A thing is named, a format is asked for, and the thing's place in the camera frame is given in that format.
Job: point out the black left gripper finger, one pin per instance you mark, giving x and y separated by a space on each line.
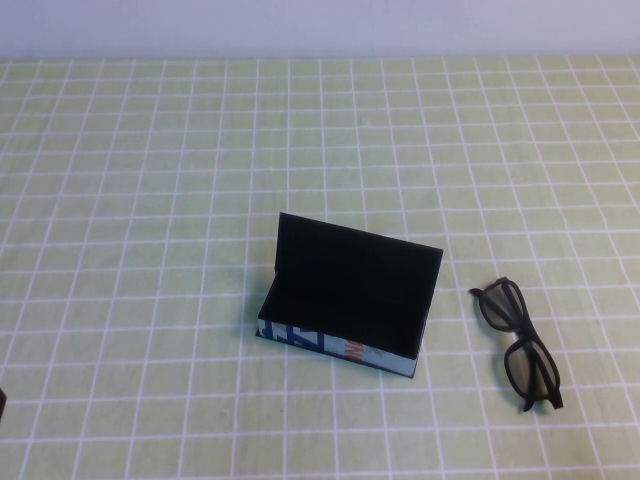
2 402

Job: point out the black glasses case box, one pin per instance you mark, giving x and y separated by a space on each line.
350 280

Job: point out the black framed glasses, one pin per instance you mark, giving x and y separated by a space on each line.
520 337

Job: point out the green checked tablecloth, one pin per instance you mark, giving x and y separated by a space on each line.
150 200

